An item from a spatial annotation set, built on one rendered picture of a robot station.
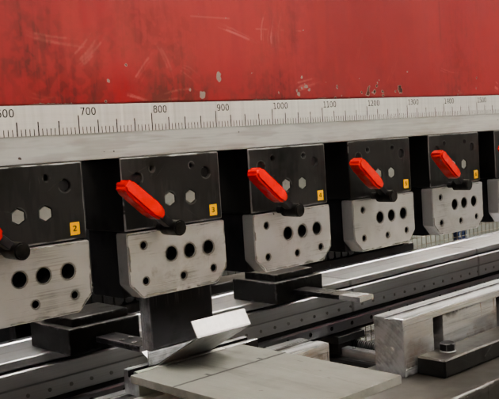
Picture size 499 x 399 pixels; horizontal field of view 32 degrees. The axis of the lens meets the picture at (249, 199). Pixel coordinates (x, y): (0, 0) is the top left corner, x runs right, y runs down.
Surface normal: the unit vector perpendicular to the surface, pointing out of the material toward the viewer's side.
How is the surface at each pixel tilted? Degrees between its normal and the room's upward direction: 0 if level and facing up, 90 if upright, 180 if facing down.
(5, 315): 90
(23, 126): 90
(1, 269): 90
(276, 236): 90
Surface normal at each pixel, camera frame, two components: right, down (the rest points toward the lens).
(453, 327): 0.68, 0.01
